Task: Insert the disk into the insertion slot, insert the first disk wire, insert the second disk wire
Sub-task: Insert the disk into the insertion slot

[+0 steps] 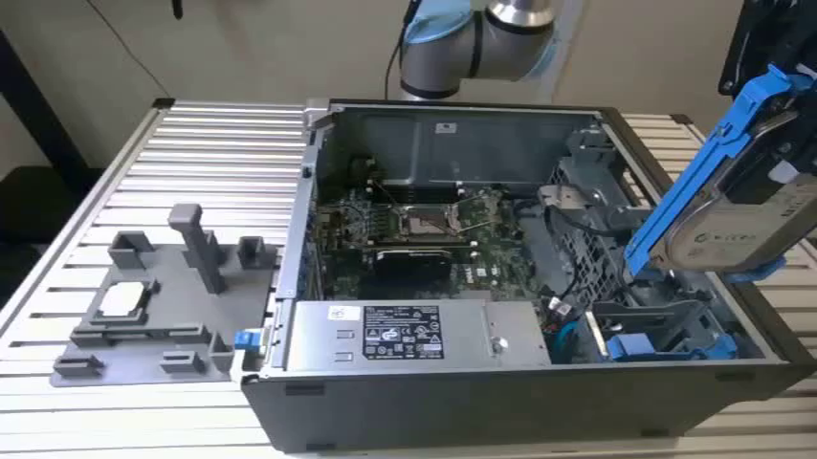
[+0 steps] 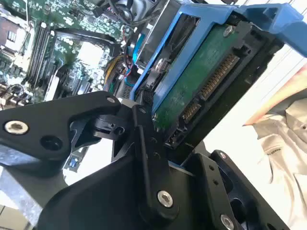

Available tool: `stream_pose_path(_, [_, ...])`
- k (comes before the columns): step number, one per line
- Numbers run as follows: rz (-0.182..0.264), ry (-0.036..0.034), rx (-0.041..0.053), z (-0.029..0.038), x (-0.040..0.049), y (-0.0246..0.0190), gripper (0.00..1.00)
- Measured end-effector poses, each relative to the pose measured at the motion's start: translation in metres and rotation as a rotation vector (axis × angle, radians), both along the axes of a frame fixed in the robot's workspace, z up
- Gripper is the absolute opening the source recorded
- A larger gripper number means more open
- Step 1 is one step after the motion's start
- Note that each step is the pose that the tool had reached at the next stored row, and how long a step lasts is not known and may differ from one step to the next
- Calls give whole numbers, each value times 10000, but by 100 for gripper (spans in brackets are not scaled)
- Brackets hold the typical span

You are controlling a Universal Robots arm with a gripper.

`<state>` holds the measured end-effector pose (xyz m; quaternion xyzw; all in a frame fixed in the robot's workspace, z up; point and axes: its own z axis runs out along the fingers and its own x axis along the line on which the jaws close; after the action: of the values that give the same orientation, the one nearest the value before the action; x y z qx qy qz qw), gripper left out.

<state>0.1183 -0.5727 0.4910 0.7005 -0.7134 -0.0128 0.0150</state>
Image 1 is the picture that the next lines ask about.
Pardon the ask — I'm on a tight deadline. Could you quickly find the black disk wire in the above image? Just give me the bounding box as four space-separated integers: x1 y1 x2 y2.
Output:
545 203 637 238
541 281 637 315

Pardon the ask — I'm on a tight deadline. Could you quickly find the metal drive cage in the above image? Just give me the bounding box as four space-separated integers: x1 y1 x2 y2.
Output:
535 126 662 307

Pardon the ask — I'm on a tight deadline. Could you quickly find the black RAM slot bank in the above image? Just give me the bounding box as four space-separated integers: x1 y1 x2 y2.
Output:
372 181 467 203

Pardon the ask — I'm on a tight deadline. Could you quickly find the silver CPU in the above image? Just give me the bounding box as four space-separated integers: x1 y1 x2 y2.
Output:
99 282 152 317

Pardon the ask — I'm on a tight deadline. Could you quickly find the blue disk carrier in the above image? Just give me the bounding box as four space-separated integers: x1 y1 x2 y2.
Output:
605 333 739 363

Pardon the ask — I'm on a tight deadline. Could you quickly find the silver power supply unit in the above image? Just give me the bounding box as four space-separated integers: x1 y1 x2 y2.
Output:
283 299 554 372

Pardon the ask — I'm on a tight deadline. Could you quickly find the light blue wire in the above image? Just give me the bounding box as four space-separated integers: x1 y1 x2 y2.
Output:
551 317 579 362

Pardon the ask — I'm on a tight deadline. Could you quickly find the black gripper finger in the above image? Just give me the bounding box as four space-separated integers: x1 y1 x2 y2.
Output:
726 142 817 208

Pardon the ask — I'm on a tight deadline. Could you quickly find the black graphics card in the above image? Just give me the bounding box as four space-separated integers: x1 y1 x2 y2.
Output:
368 246 454 288

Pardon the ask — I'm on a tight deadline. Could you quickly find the metal socket cover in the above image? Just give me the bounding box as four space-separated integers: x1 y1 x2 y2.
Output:
450 188 506 231

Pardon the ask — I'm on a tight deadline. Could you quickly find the blue case latch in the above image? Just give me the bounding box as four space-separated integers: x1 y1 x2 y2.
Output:
233 329 264 358

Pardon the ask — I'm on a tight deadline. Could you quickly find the CPU socket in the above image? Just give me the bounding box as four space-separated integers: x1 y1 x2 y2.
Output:
394 203 467 238

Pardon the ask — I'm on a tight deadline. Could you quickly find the grey parts rack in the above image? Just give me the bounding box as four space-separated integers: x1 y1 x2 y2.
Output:
48 203 282 388

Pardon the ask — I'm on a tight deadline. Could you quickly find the thin metal locking lever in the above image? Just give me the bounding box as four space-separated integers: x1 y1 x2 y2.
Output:
374 180 404 210

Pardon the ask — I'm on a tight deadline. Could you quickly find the green motherboard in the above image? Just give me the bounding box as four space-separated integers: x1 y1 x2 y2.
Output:
315 186 550 302

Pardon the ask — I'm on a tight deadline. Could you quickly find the black open PC case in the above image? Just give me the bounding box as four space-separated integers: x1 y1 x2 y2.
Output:
240 98 817 453

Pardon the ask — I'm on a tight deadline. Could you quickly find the black furniture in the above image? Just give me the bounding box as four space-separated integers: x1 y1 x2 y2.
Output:
0 28 103 250

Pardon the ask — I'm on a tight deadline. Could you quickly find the hard disk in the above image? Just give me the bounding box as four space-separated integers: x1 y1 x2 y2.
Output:
623 61 817 289

